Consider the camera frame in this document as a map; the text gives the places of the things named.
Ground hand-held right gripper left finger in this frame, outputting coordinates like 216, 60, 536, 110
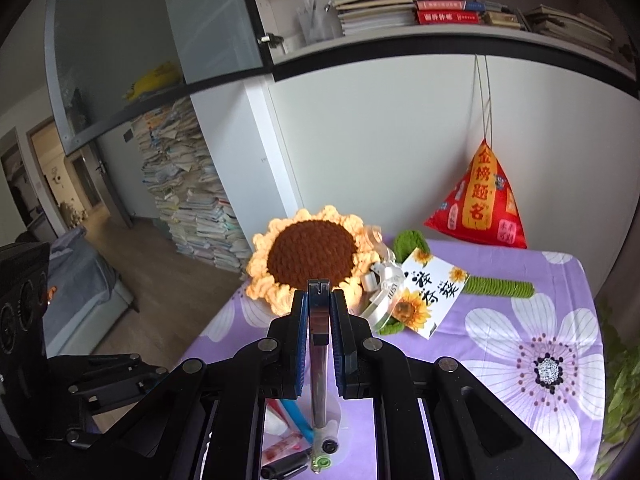
92, 290, 308, 480

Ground tall pile of books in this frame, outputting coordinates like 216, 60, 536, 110
131, 96, 253, 273

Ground blue pen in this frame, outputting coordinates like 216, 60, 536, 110
279, 399, 315, 442

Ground white bookcase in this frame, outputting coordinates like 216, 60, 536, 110
190, 0, 640, 281

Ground red books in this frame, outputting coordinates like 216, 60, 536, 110
415, 0, 482, 26

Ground white ribbon bow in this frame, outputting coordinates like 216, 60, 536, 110
360, 259, 405, 321

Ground small dark books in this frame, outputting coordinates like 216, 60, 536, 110
480, 2, 527, 31

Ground clear pen holder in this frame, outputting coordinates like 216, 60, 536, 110
297, 0, 342, 44

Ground sunflower print gift card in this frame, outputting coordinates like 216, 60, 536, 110
387, 249, 470, 341

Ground green potted plant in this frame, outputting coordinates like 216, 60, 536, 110
594, 300, 640, 458

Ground pouch hanging string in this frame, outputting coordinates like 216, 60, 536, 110
472, 54, 497, 143

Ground glass cabinet door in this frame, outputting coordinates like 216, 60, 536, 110
45, 0, 273, 157

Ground stack of worn books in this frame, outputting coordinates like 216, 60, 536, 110
524, 4, 617, 57

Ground wooden door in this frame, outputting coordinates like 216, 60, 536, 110
69, 152, 109, 222

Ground stack of pale books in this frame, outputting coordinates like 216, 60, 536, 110
331, 0, 419, 37

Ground red triangular pouch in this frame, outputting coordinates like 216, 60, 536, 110
424, 138, 529, 250

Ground purple floral tablecloth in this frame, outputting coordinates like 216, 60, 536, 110
179, 239, 607, 480

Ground crochet sunflower with green stem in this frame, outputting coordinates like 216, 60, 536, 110
246, 205, 535, 336

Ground translucent plastic cup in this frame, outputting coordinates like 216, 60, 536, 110
261, 395, 353, 480

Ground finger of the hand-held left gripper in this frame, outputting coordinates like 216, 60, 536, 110
67, 353, 171, 406
67, 385, 166, 447

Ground black pen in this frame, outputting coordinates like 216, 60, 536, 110
260, 451, 312, 479

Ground yellow bag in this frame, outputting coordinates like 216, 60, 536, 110
124, 61, 182, 102

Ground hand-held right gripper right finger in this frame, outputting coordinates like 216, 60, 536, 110
333, 290, 581, 480

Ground grey bed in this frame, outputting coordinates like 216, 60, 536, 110
44, 227, 137, 357

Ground silver pen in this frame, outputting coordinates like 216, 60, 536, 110
307, 277, 334, 430

